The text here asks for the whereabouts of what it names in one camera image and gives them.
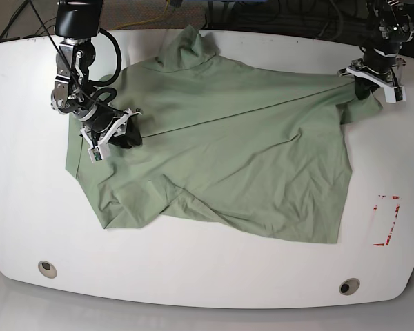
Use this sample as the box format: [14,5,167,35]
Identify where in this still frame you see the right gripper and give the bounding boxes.
[79,107,142,149]

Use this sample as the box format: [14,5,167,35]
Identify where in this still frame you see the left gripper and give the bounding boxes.
[337,50,406,100]

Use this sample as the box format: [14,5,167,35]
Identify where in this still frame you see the green t-shirt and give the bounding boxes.
[66,27,382,244]

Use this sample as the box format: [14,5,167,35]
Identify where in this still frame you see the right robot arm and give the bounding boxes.
[51,1,142,148]

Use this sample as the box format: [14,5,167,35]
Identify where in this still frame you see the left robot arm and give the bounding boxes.
[338,1,414,103]

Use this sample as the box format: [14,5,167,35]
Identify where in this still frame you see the red tape marking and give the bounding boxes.
[369,195,402,247]

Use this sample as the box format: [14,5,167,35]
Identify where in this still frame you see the left table grommet hole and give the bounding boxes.
[38,261,57,279]

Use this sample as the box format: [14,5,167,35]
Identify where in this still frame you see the table grommet hole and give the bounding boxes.
[38,261,57,279]
[339,278,360,296]

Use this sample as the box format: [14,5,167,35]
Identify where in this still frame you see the right table grommet hole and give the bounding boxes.
[339,278,360,296]

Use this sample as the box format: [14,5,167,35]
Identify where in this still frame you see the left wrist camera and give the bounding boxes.
[384,86,406,103]

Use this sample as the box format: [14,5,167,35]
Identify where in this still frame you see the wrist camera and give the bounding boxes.
[88,145,111,163]
[384,86,406,103]

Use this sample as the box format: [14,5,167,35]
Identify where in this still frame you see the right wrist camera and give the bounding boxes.
[88,145,111,163]

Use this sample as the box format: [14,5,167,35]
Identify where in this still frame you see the yellow cable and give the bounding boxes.
[112,0,170,32]

